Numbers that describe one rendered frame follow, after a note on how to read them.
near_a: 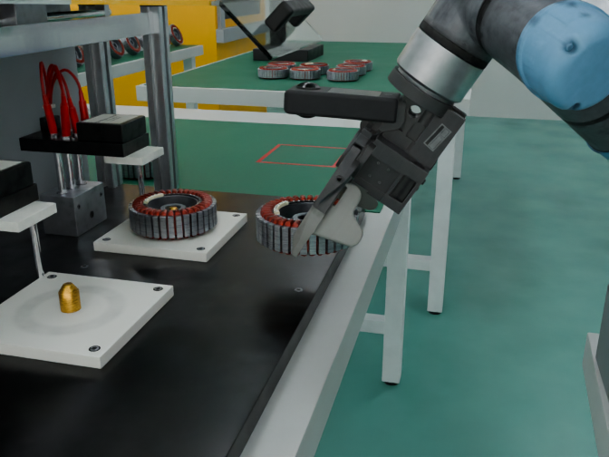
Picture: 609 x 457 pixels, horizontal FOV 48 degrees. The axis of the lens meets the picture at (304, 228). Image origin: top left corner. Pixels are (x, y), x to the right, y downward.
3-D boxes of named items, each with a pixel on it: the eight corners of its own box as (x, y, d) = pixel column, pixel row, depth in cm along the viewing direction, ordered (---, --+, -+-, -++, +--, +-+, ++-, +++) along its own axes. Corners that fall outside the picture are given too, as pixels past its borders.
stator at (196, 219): (232, 218, 91) (231, 192, 90) (188, 247, 82) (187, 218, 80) (162, 209, 95) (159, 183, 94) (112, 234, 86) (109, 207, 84)
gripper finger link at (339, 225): (334, 280, 66) (386, 202, 67) (284, 246, 66) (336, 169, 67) (332, 281, 69) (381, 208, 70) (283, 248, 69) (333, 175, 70)
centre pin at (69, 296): (84, 305, 67) (82, 280, 66) (73, 314, 65) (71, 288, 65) (67, 303, 68) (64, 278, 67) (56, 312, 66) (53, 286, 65)
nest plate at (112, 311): (174, 295, 72) (173, 285, 72) (101, 369, 58) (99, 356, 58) (50, 280, 76) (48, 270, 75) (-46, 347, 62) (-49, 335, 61)
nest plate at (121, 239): (247, 221, 94) (246, 212, 94) (207, 262, 80) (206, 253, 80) (149, 212, 98) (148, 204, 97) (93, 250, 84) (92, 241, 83)
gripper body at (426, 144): (394, 220, 68) (467, 121, 63) (323, 172, 68) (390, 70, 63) (402, 199, 75) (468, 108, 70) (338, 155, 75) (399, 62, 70)
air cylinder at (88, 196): (108, 218, 95) (103, 180, 93) (78, 237, 88) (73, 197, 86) (75, 216, 96) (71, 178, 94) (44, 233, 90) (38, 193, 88)
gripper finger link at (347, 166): (326, 212, 65) (376, 139, 66) (313, 203, 65) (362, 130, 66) (322, 218, 70) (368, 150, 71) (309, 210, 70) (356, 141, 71)
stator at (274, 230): (365, 227, 79) (366, 196, 77) (347, 263, 69) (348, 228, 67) (273, 219, 81) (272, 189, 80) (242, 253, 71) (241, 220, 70)
